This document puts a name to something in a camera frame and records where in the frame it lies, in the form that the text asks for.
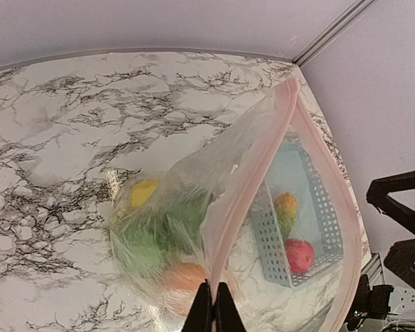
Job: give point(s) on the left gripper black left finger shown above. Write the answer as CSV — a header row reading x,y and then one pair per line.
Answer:
x,y
200,316

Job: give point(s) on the yellow toy lemon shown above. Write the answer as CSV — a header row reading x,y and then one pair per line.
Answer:
x,y
141,192

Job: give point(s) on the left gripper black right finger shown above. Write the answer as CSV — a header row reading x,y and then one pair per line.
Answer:
x,y
226,315

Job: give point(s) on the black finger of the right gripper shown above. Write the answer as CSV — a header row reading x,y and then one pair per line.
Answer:
x,y
401,261
378,196

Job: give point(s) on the red toy apple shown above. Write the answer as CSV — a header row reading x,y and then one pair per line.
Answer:
x,y
300,255

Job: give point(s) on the grey plastic basket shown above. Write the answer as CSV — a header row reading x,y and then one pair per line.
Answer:
x,y
292,171

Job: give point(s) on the green toy cabbage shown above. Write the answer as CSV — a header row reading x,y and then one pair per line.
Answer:
x,y
135,247

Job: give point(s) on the right aluminium frame post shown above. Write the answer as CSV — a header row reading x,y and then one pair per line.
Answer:
x,y
330,33

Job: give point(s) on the green orange toy cucumber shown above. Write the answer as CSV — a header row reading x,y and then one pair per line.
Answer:
x,y
286,209

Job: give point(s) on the green toy bell pepper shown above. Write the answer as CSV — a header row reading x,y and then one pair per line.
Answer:
x,y
183,217

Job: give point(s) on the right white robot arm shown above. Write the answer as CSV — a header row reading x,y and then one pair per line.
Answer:
x,y
375,302

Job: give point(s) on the clear zip top bag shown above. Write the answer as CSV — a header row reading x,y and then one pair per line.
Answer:
x,y
233,167

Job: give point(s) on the orange toy orange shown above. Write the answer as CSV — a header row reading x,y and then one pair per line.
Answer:
x,y
179,284

